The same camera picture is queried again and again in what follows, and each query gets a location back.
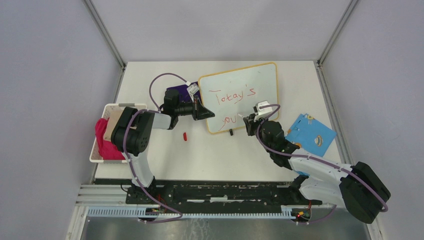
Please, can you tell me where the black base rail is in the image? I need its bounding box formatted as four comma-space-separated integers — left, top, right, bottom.
125, 180, 322, 214

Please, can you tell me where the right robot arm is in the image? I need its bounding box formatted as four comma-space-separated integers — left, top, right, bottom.
243, 113, 391, 224

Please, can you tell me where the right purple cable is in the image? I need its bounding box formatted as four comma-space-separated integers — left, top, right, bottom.
255, 103, 389, 226

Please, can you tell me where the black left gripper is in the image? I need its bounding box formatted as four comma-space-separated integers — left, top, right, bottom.
175, 96, 215, 121

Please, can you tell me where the yellow framed whiteboard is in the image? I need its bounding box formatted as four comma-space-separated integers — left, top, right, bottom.
198, 62, 279, 134

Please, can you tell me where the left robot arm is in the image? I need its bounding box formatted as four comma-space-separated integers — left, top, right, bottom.
111, 89, 215, 204

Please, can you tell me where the blue patterned cloth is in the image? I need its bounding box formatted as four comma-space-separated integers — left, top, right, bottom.
285, 113, 337, 159

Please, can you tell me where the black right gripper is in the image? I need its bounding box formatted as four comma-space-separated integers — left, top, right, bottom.
244, 112, 272, 153

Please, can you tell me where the white plastic basket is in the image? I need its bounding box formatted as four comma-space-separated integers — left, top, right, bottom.
89, 103, 147, 164

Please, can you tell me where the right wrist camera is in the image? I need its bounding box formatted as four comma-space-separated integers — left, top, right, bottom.
253, 100, 273, 122

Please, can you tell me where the pink cloth in basket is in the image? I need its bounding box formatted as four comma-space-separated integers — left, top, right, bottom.
94, 118, 125, 161

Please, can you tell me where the beige cloth in basket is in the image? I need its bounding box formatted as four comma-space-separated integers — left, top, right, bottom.
102, 109, 123, 142

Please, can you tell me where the white cable comb strip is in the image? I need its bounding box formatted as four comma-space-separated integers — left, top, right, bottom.
87, 206, 296, 220

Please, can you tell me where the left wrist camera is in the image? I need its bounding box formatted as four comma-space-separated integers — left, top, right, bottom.
186, 81, 200, 101

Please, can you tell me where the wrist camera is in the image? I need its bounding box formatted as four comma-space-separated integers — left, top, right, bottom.
186, 81, 200, 101
253, 100, 273, 122

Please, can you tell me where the purple cloth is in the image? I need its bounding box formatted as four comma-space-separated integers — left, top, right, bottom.
166, 84, 202, 103

